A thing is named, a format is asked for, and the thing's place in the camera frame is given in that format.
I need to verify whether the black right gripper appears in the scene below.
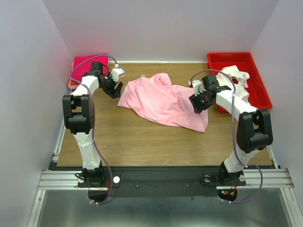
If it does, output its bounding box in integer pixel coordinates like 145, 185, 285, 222
188, 88, 213, 114

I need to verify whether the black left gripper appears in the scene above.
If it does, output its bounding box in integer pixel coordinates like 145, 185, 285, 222
100, 72, 123, 99

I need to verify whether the light pink t-shirt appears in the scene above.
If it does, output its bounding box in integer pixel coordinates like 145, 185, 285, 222
117, 73, 208, 133

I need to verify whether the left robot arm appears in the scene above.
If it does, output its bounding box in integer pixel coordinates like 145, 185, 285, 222
62, 61, 125, 187

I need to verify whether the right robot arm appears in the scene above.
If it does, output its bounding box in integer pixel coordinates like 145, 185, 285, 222
188, 75, 273, 185

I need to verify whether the folded magenta t-shirt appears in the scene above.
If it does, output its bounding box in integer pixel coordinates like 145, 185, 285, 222
71, 54, 109, 81

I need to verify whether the folded orange t-shirt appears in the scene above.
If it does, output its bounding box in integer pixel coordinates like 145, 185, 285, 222
69, 81, 79, 86

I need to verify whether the white crumpled t-shirt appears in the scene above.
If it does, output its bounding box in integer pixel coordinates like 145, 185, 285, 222
216, 65, 250, 104

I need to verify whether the red plastic bin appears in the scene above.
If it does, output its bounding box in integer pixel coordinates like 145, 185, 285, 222
207, 52, 272, 109

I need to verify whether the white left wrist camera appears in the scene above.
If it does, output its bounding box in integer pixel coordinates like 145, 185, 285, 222
111, 68, 125, 83

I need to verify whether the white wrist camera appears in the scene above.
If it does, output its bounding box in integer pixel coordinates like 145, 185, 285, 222
111, 68, 125, 83
188, 80, 205, 96

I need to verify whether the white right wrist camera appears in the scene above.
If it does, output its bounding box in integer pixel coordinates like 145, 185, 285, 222
188, 80, 205, 96

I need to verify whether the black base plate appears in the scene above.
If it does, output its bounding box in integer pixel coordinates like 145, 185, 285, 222
75, 166, 246, 198

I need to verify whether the aluminium frame rail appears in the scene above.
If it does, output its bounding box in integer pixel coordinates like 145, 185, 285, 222
38, 169, 294, 190

